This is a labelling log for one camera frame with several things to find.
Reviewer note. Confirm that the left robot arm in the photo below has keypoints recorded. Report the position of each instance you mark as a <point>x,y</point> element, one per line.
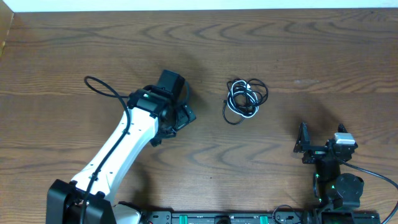
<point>150,114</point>

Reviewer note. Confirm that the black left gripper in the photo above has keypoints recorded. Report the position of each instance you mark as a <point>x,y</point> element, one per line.
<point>185,115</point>

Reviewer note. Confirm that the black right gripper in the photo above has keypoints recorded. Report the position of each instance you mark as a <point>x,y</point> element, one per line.
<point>303,143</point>

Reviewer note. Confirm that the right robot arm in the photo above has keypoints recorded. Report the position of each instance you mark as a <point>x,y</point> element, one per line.
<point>342,191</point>

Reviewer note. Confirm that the white back board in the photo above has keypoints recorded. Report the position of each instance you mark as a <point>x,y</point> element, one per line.
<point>185,5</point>

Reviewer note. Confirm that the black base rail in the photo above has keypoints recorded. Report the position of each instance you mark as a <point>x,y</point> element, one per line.
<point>283,217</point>

